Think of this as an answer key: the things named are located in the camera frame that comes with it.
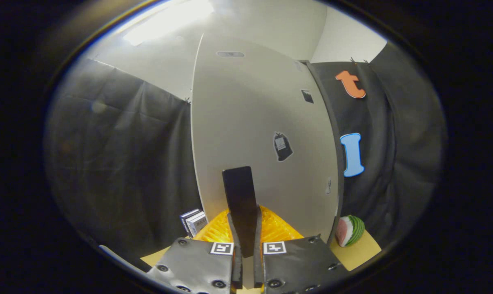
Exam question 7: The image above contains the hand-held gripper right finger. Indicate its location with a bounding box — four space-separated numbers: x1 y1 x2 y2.
253 205 349 294

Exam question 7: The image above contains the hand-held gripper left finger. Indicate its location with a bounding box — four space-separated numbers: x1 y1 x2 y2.
146 206 243 294

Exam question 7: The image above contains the grey shoe cabinet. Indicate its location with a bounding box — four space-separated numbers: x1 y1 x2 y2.
297 60 346 245

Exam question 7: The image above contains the white shoe cabinet door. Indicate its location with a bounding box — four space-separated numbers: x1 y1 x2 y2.
190 33 341 288

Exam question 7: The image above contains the grey cover book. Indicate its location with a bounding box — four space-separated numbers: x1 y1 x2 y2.
187 212 209 237

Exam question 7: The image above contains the blue book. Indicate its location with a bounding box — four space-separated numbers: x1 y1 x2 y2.
180 209 202 233

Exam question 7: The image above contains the toy watermelon slice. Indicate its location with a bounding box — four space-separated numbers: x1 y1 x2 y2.
336 215 365 247

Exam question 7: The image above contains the black backdrop cloth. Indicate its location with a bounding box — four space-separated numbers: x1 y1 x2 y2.
44 41 447 266

